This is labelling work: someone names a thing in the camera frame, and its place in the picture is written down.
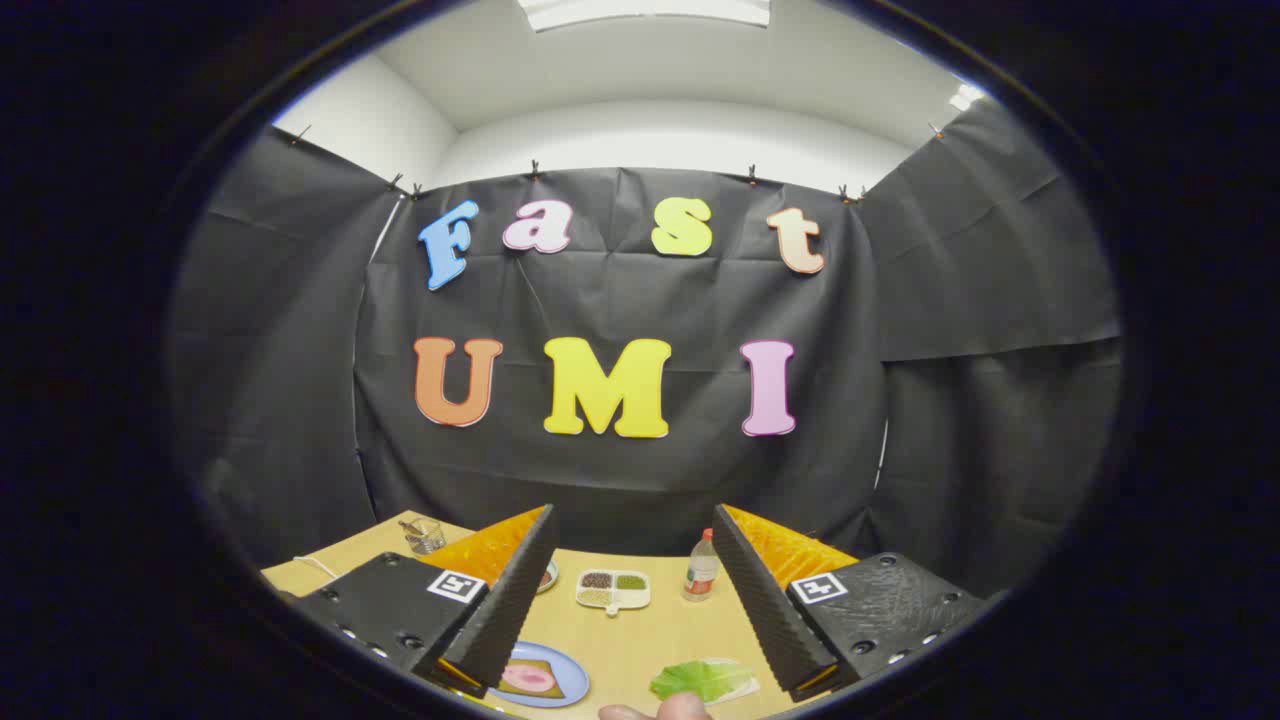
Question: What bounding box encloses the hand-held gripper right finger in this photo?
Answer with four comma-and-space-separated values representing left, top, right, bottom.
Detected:
710, 503, 993, 703

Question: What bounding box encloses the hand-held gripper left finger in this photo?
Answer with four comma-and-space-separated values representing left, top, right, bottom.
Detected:
288, 504, 559, 701

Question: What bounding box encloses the green lettuce leaf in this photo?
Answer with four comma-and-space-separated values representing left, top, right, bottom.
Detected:
650, 660, 753, 703

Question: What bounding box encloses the clear water bottle red cap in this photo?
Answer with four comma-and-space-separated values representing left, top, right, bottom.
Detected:
683, 528, 721, 603

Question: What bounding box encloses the small white plate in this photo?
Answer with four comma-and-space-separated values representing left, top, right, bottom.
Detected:
700, 657, 761, 706

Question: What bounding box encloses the light blue plate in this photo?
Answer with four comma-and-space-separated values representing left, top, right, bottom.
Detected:
487, 641, 591, 709

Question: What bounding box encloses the clear utensil holder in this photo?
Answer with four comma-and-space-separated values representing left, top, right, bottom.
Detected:
399, 517, 447, 556

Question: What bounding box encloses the brown bread slice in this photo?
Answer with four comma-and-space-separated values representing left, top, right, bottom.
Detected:
497, 659, 567, 700

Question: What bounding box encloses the white compartment dish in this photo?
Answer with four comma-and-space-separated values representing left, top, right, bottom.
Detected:
575, 568, 652, 617

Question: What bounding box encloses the black backdrop cloth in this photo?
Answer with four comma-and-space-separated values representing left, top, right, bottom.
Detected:
168, 97, 1123, 601

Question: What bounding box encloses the ceiling light panel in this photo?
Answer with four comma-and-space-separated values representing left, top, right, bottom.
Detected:
517, 0, 772, 33

